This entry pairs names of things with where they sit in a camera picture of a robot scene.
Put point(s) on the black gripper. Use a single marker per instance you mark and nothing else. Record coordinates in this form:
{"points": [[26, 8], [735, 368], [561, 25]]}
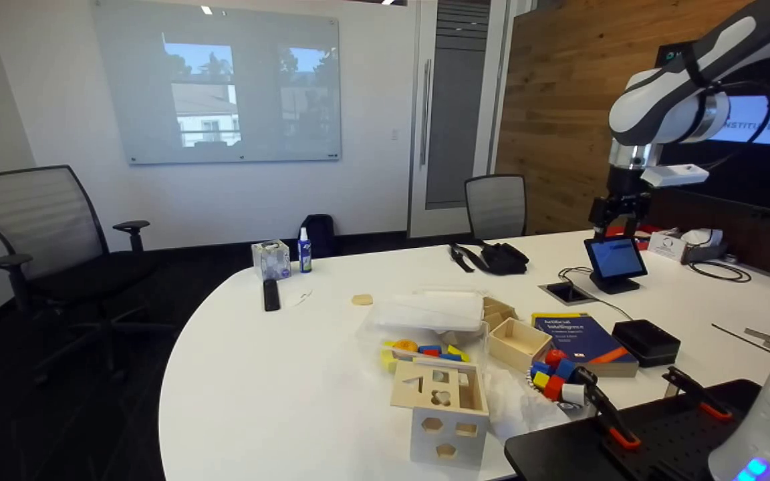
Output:
{"points": [[624, 190]]}

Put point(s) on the blue wooden block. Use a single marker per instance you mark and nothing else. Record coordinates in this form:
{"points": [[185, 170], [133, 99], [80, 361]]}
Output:
{"points": [[566, 368]]}

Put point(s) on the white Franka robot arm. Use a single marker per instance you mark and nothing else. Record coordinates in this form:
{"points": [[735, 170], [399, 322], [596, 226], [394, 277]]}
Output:
{"points": [[669, 98]]}

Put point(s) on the black rectangular box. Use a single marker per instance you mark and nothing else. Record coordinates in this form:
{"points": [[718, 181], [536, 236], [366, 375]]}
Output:
{"points": [[645, 340]]}

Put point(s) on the colourful block set box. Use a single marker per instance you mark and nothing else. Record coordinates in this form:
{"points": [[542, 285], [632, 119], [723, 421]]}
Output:
{"points": [[585, 343]]}

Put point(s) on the red wooden block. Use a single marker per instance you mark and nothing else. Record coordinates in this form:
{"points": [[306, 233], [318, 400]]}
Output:
{"points": [[553, 356]]}

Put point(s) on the wooden box lid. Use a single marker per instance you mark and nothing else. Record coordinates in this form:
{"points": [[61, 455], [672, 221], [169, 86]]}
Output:
{"points": [[497, 310]]}

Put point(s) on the open small wooden box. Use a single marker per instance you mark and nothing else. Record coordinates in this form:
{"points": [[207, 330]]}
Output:
{"points": [[517, 343]]}

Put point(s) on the yellow wooden block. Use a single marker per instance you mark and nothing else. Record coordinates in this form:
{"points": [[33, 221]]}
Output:
{"points": [[541, 381]]}

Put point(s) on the red toy block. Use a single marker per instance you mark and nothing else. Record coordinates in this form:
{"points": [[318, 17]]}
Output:
{"points": [[429, 352]]}

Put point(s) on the yellow toy block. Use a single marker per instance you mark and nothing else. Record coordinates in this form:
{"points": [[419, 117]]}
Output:
{"points": [[397, 353]]}

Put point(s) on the wooden shape sorter box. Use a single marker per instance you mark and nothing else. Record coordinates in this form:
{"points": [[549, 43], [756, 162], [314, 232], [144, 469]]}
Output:
{"points": [[442, 412]]}

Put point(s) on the tablet on black stand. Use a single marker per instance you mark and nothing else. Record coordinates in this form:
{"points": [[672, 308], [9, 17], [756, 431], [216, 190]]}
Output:
{"points": [[615, 262]]}

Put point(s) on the white device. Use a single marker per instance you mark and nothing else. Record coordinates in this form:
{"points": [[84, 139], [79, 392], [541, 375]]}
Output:
{"points": [[696, 241]]}

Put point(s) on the black smartphone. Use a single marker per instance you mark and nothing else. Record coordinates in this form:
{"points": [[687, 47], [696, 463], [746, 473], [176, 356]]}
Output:
{"points": [[566, 293]]}

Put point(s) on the grey mesh office chair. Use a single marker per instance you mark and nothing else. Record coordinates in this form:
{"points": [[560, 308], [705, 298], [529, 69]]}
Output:
{"points": [[494, 208]]}

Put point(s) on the black headphones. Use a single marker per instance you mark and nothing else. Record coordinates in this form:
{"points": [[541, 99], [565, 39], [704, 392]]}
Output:
{"points": [[493, 257]]}

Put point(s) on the glass door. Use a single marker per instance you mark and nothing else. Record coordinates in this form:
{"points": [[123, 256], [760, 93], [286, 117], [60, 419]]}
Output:
{"points": [[454, 111]]}

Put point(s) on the clear plastic tray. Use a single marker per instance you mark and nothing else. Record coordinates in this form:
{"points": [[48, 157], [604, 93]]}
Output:
{"points": [[429, 310]]}

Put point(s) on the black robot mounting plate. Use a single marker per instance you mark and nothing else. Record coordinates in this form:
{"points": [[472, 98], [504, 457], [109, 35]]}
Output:
{"points": [[641, 443]]}

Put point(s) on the black backpack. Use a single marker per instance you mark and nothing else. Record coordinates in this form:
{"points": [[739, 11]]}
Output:
{"points": [[318, 233]]}

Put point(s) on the small blue spray bottle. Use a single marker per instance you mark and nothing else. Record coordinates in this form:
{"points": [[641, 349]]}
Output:
{"points": [[306, 253]]}

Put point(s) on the clear plastic tissue pack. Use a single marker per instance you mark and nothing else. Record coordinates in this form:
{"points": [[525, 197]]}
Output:
{"points": [[271, 261]]}

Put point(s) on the black remote control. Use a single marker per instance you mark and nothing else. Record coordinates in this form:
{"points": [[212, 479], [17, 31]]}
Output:
{"points": [[271, 294]]}

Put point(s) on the glass whiteboard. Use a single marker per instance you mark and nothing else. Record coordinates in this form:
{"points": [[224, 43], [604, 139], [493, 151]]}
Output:
{"points": [[216, 85]]}

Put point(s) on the black mesh office chair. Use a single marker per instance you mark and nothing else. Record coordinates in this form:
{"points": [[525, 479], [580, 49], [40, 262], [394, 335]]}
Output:
{"points": [[46, 241]]}

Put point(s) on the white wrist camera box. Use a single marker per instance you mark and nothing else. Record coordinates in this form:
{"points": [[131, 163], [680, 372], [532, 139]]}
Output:
{"points": [[675, 176]]}

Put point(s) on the wall television screen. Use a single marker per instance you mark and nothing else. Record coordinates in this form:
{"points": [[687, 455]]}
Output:
{"points": [[762, 123]]}

